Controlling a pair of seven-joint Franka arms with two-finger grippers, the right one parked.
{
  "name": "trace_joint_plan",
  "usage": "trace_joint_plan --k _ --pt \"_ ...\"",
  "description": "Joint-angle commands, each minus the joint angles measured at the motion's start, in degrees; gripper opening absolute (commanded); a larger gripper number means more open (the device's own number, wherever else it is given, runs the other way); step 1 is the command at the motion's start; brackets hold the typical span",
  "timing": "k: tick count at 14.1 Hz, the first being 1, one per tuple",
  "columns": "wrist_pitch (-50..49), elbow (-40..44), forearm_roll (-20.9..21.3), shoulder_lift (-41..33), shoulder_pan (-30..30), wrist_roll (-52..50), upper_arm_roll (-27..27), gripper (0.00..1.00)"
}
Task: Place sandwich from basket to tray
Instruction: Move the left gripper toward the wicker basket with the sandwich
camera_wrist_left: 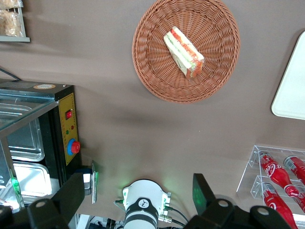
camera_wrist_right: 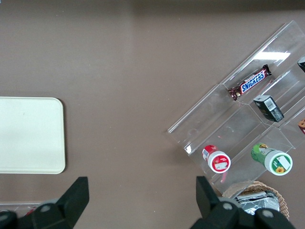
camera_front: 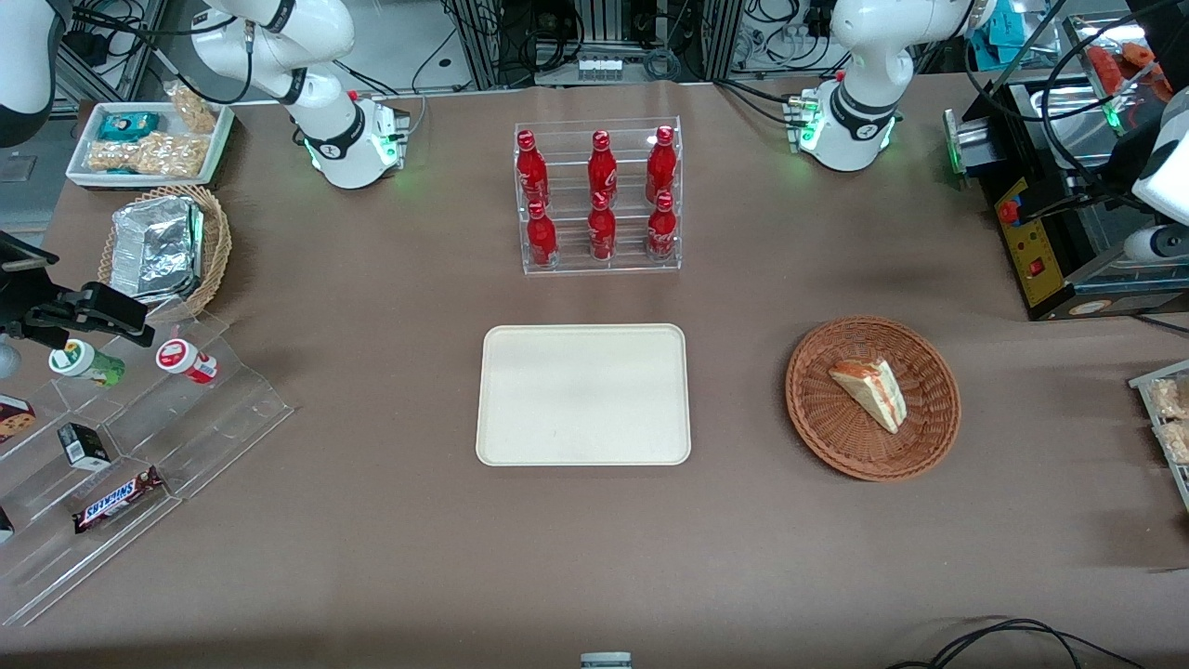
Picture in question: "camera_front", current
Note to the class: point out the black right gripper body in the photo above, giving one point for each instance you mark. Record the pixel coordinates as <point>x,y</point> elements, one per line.
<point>20,308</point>

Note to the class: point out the triangular plastic-wrapped sandwich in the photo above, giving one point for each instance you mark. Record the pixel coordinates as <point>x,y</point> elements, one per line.
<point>868,388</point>

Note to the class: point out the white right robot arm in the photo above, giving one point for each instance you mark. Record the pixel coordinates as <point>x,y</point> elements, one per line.
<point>279,46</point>

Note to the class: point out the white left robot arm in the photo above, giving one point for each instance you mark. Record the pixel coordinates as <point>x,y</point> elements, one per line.
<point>859,84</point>

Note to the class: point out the tan oval wicker basket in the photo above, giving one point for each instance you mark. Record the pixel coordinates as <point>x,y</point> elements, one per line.
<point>215,251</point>

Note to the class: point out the cream rectangular tray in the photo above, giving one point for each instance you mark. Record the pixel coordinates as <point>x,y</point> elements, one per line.
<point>582,395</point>

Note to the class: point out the round brown wicker basket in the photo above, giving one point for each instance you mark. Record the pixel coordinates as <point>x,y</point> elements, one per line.
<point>827,427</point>

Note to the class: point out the green yogurt cup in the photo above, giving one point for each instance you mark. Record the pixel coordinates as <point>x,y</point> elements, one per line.
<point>88,364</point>

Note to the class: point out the silver foil pack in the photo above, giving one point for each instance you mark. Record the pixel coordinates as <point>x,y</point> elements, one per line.
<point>153,246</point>

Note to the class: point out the red yogurt cup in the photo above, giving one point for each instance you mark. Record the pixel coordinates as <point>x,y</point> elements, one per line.
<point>186,360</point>

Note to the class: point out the small black carton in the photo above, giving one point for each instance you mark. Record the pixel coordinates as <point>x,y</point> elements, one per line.
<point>84,446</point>

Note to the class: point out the brown cookie box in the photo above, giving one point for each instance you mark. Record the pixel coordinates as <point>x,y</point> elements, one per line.
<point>14,418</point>

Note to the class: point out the clear acrylic stepped stand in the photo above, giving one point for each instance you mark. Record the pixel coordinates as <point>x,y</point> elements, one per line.
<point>214,418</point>

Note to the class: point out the long clear peanut snack bag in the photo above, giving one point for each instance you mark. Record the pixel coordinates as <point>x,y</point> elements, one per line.
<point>149,155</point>

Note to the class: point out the Snickers chocolate bar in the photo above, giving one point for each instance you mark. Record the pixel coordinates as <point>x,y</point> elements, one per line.
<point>119,500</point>

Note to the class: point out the teal snack packet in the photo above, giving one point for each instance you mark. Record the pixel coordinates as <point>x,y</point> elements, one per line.
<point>128,125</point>

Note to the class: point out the small clear peanut snack bag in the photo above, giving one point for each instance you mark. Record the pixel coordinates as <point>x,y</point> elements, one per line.
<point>193,110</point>

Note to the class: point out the red cola bottle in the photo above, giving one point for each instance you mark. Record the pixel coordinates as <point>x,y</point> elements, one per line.
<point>602,232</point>
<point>602,169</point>
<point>660,165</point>
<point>532,172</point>
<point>661,230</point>
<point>542,237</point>

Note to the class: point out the clear acrylic bottle rack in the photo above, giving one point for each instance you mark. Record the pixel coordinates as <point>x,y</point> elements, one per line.
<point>568,265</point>

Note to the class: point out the white power strip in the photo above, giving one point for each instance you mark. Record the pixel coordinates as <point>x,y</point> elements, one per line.
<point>600,67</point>

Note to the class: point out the metal machine with yellow panel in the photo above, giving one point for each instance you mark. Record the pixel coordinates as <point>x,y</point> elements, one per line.
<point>1040,242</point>

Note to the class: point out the clear rice snack bag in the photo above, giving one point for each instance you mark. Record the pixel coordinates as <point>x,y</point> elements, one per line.
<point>1175,442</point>
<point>1169,398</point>

